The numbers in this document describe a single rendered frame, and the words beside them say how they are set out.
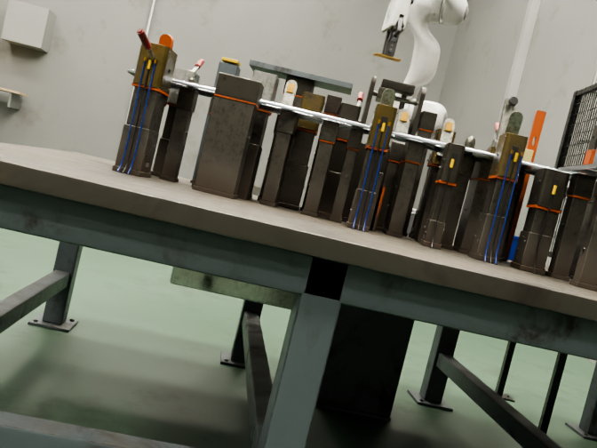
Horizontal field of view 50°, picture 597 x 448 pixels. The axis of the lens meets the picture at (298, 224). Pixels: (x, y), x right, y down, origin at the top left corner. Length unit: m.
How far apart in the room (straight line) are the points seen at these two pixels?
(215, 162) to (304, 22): 9.11
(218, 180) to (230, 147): 0.10
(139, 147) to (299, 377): 0.86
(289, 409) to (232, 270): 0.28
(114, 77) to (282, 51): 2.70
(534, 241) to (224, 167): 0.86
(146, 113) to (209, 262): 0.74
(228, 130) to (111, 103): 8.96
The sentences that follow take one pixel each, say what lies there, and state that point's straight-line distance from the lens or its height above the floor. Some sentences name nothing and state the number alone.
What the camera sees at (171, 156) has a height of 0.78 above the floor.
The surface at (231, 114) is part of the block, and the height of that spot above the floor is 0.93.
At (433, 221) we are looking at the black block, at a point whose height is 0.77.
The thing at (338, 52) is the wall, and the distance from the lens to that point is 10.82.
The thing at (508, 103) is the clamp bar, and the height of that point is 1.20.
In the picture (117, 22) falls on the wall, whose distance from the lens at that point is 10.90.
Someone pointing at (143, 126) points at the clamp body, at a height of 0.84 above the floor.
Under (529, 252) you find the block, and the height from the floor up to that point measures 0.75.
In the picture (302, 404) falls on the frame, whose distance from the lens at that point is 1.25.
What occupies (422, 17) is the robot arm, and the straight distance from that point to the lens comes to 2.50.
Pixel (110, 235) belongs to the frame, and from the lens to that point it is 1.19.
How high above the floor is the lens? 0.77
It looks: 3 degrees down
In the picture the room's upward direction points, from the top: 14 degrees clockwise
